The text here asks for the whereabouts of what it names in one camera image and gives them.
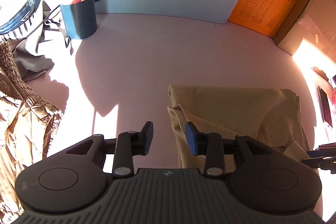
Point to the beige garment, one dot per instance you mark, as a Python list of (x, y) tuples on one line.
[(236, 108)]

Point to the brown cardboard box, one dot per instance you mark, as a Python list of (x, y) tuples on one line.
[(309, 22)]

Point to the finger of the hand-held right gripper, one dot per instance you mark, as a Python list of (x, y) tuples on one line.
[(325, 163), (325, 150)]

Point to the torn cardboard piece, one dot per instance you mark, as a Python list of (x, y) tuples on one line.
[(320, 73)]

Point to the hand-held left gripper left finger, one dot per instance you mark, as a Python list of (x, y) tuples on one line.
[(148, 134)]

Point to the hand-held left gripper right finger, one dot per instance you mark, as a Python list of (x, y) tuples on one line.
[(191, 138)]

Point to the grey cloth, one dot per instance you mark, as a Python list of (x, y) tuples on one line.
[(31, 61)]

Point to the black smartphone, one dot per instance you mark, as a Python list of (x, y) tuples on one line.
[(325, 106)]

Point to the blue white striped container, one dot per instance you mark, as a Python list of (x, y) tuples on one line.
[(18, 16)]

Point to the brown puffer jacket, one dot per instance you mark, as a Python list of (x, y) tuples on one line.
[(23, 121)]

